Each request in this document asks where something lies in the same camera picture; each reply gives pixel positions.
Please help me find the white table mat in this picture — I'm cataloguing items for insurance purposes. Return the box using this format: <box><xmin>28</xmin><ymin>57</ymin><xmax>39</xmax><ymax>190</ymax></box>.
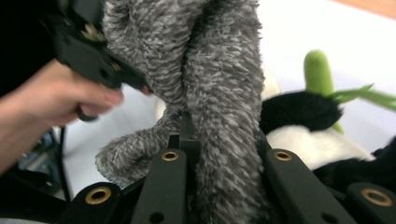
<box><xmin>50</xmin><ymin>0</ymin><xmax>396</xmax><ymax>200</ymax></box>

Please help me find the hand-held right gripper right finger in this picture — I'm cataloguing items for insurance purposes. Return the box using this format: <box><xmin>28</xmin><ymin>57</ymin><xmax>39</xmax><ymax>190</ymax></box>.
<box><xmin>256</xmin><ymin>130</ymin><xmax>359</xmax><ymax>224</ymax></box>

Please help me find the wooden table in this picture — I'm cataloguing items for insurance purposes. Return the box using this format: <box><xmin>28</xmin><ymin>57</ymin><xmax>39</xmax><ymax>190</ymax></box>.
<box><xmin>331</xmin><ymin>0</ymin><xmax>396</xmax><ymax>21</ymax></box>

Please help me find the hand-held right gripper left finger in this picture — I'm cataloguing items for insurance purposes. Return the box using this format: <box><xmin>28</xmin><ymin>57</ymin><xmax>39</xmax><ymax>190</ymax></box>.
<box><xmin>130</xmin><ymin>113</ymin><xmax>202</xmax><ymax>224</ymax></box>

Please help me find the panda plush toy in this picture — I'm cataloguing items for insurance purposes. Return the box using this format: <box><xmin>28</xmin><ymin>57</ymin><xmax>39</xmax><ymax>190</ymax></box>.
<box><xmin>155</xmin><ymin>49</ymin><xmax>396</xmax><ymax>194</ymax></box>

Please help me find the left hand-held gripper cable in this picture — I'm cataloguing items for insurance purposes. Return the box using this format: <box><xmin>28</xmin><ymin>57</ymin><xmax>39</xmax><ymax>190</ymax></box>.
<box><xmin>58</xmin><ymin>126</ymin><xmax>72</xmax><ymax>203</ymax></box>

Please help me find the grey fluffy cloth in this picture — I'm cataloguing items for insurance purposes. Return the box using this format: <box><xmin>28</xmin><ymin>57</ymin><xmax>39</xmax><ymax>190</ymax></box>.
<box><xmin>94</xmin><ymin>0</ymin><xmax>273</xmax><ymax>224</ymax></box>

